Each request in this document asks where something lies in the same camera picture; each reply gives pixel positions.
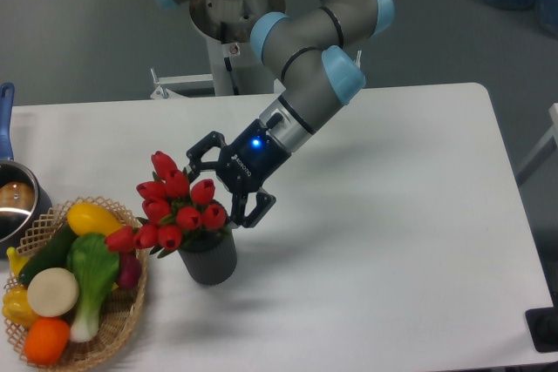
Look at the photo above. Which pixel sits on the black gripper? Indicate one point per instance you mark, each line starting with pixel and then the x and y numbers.
pixel 242 167

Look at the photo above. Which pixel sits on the red tulip bouquet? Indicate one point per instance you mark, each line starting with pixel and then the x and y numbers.
pixel 163 197

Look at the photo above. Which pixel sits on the dark grey ribbed vase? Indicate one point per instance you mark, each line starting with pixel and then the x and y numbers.
pixel 209 259

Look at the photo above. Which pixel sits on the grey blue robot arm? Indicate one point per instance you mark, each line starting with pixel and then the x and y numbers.
pixel 291 119

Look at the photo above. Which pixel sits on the purple red radish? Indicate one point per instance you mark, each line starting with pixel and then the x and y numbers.
pixel 130 270

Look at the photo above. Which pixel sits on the yellow squash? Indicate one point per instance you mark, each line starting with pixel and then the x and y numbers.
pixel 84 218

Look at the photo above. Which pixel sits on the green bok choy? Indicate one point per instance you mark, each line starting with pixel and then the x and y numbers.
pixel 95 269

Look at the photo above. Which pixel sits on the woven wicker basket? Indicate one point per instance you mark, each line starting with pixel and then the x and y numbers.
pixel 119 314

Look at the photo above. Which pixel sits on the green cucumber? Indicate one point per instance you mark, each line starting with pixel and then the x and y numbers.
pixel 52 254

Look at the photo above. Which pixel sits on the orange fruit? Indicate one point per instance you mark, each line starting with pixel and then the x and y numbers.
pixel 46 341

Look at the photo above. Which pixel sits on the yellow bell pepper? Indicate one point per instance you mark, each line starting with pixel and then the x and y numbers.
pixel 17 309

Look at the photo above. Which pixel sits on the black device at table edge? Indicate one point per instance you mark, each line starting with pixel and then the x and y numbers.
pixel 542 325

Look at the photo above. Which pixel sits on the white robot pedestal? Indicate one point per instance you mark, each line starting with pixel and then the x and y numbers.
pixel 226 62

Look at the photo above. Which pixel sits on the blue handled saucepan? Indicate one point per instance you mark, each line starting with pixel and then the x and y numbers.
pixel 23 200

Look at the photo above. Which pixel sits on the white frame at right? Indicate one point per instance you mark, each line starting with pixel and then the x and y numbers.
pixel 541 151

